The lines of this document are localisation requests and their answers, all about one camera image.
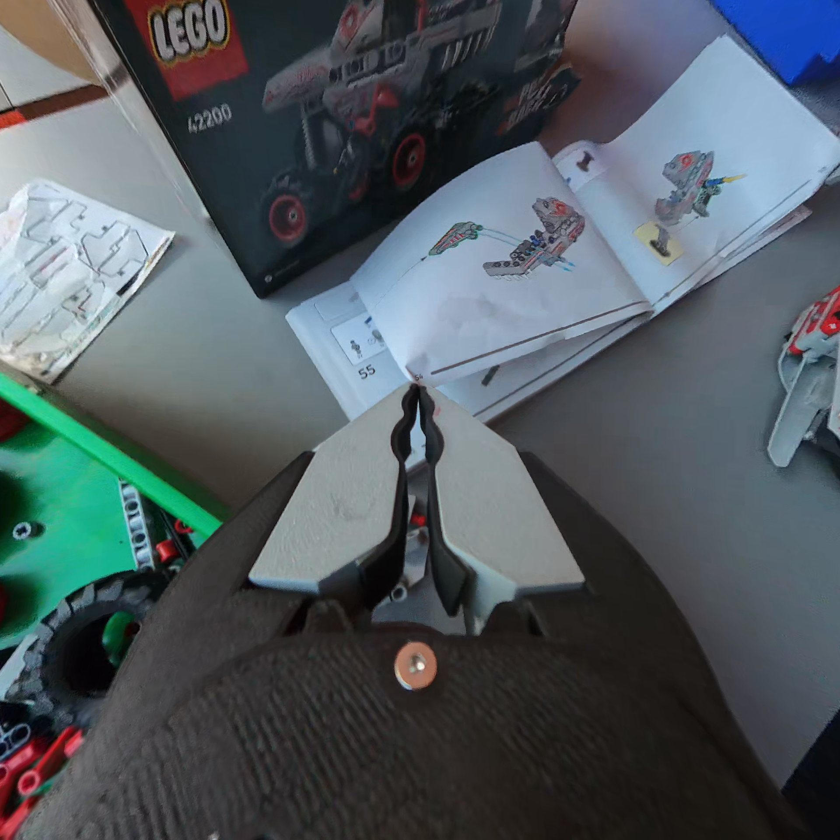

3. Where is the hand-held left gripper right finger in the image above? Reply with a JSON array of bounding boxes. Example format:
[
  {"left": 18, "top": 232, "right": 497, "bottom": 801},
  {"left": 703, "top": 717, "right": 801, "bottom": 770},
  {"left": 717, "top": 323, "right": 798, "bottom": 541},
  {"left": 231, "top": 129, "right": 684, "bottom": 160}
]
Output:
[{"left": 417, "top": 384, "right": 586, "bottom": 634}]

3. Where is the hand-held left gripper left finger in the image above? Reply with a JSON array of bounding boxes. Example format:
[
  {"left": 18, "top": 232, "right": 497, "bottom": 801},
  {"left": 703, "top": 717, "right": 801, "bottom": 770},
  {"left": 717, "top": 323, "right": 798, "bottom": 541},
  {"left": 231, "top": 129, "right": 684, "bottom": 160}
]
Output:
[{"left": 248, "top": 384, "right": 421, "bottom": 611}]

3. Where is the lego instruction booklet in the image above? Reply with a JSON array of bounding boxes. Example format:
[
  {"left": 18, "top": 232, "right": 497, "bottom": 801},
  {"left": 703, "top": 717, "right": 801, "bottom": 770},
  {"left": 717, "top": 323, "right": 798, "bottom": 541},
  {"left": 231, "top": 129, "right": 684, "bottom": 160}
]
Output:
[{"left": 285, "top": 33, "right": 840, "bottom": 424}]

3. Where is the small red lego connector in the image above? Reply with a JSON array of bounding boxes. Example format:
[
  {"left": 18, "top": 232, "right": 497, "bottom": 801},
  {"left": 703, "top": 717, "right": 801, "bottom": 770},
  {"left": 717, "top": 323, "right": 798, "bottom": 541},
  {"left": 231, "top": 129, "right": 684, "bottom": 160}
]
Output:
[{"left": 154, "top": 518, "right": 196, "bottom": 565}]

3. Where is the grey lego beam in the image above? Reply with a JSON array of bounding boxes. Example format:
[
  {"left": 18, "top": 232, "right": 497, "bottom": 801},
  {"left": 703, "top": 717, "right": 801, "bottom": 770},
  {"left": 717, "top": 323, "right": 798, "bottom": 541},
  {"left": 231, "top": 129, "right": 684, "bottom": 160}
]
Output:
[{"left": 118, "top": 479, "right": 160, "bottom": 572}]

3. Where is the black lego tire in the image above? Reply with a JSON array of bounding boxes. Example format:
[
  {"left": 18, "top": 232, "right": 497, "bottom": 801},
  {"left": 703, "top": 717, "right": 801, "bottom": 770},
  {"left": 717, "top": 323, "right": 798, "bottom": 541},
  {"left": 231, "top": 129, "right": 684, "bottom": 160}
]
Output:
[{"left": 3, "top": 570, "right": 165, "bottom": 723}]

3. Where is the grey red lego model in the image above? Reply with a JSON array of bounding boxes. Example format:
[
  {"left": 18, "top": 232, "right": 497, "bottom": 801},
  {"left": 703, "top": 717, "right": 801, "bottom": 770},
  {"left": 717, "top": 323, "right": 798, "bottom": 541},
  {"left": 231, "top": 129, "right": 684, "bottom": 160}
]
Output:
[{"left": 766, "top": 285, "right": 840, "bottom": 470}]

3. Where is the black lego set box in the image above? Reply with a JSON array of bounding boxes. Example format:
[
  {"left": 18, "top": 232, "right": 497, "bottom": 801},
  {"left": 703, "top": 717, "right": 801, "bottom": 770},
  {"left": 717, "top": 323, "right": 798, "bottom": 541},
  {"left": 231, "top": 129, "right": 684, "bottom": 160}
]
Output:
[{"left": 88, "top": 0, "right": 581, "bottom": 299}]

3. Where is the pile of red lego pieces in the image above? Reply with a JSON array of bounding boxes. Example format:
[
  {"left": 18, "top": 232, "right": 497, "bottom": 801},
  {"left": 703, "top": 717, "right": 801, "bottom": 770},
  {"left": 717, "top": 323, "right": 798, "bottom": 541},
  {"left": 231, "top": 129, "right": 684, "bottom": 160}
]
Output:
[{"left": 0, "top": 702, "right": 88, "bottom": 840}]

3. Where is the green plastic tray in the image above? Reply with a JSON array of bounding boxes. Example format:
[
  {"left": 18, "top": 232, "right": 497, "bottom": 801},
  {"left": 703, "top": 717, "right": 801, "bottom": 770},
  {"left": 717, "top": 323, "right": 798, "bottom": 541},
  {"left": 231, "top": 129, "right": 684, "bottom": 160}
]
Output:
[{"left": 0, "top": 371, "right": 231, "bottom": 840}]

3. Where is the white sticker sheet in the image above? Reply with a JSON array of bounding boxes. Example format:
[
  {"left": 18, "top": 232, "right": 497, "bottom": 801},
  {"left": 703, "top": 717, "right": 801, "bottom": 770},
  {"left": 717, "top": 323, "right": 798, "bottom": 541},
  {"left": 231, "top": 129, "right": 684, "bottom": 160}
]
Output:
[{"left": 0, "top": 178, "right": 176, "bottom": 385}]

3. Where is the blue plastic bin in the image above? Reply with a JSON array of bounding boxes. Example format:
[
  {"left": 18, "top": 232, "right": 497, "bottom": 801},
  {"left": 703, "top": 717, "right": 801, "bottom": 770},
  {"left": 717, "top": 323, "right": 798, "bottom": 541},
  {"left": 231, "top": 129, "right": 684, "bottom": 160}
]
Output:
[{"left": 709, "top": 0, "right": 840, "bottom": 86}]

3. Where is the brown cardboard box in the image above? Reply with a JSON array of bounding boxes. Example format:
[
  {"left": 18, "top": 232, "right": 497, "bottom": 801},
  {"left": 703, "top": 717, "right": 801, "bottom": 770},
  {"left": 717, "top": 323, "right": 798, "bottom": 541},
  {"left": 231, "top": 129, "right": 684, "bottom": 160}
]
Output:
[{"left": 0, "top": 0, "right": 109, "bottom": 85}]

